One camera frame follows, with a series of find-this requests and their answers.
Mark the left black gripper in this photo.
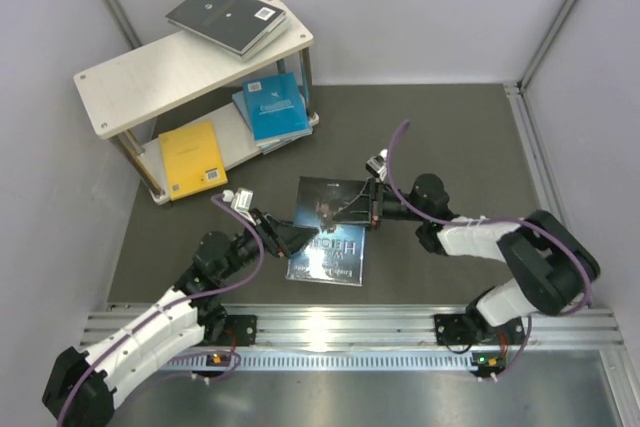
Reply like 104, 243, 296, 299
220, 208, 318, 280

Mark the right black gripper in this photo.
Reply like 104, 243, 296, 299
333, 177, 429, 231

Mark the dark blue castle book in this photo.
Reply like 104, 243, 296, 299
285, 177, 366, 287

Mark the light blue cat book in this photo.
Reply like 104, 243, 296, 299
232, 92, 313, 155

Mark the yellow book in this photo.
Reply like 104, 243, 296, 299
158, 121, 228, 201

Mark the blue paperback book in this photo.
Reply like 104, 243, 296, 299
243, 72, 312, 146

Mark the black shiny book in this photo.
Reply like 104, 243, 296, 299
164, 0, 287, 58

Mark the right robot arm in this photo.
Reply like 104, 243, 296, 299
332, 174, 601, 344

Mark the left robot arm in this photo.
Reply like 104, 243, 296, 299
42, 208, 319, 426

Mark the white two-tier shelf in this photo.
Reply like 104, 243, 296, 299
74, 11, 314, 205

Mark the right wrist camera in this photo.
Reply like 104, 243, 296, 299
365, 149, 388, 182

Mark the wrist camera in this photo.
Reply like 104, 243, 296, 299
222, 188, 254, 223
365, 149, 388, 182

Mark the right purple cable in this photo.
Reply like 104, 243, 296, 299
384, 119, 594, 383

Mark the purple cable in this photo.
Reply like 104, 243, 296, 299
384, 119, 594, 383
54, 191, 266, 427

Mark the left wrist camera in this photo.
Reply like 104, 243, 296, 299
222, 188, 254, 223

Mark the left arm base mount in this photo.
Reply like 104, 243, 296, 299
207, 315, 258, 347

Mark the slotted cable duct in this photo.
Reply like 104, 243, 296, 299
161, 351, 478, 372

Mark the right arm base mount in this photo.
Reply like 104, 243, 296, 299
433, 308, 525, 353

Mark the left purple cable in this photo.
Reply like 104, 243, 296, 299
54, 191, 266, 427

